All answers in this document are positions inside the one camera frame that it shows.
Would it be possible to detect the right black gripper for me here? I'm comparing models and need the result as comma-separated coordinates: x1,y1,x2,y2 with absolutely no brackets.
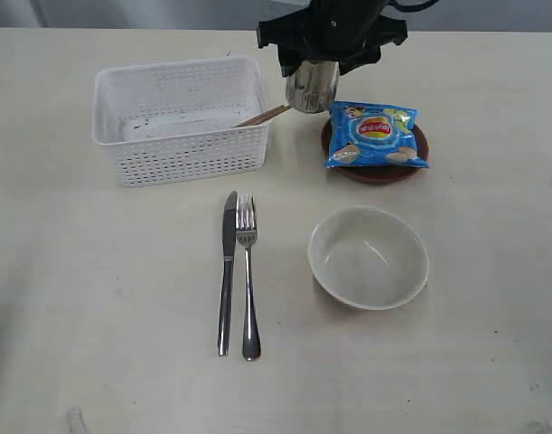
257,1,407,78

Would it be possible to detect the stainless steel cup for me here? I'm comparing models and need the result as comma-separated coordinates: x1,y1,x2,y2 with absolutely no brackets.
285,61,340,114

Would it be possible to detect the blue chips bag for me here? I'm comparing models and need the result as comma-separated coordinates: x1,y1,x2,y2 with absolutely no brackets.
325,101,429,168

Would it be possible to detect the dark brown round plate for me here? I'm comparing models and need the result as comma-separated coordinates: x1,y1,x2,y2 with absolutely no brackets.
330,125,430,185

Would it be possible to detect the white perforated plastic basket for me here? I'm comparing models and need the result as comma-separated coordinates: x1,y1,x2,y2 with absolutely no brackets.
92,55,269,187

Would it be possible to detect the silver table knife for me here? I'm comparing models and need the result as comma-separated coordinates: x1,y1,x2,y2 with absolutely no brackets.
217,191,239,356

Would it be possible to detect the pale green ceramic bowl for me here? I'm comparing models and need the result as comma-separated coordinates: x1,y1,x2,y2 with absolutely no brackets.
307,205,429,311

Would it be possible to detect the silver fork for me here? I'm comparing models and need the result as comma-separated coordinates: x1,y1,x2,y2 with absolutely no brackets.
236,194,261,361

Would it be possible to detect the upper wooden chopstick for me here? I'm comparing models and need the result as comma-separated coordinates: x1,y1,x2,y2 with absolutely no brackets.
232,104,289,128

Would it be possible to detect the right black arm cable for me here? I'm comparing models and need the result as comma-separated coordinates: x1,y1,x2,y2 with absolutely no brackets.
388,0,439,13

